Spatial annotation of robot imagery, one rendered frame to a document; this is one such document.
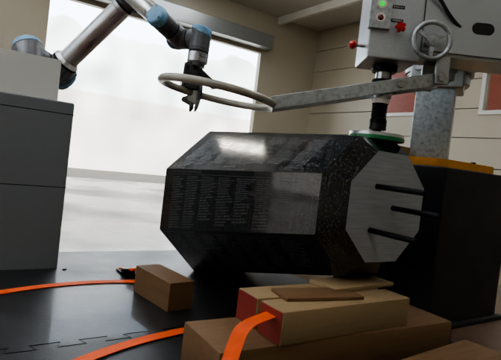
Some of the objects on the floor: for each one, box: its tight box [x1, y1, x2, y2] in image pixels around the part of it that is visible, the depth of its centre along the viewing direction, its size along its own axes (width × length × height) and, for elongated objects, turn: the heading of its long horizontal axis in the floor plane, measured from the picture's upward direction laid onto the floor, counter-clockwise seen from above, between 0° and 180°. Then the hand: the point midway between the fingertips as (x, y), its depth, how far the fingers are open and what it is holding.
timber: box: [133, 264, 195, 312], centre depth 200 cm, size 30×12×12 cm
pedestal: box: [333, 164, 501, 329], centre depth 245 cm, size 66×66×74 cm
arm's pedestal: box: [0, 92, 75, 270], centre depth 234 cm, size 50×50×85 cm
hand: (194, 109), depth 204 cm, fingers closed on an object, 5 cm apart
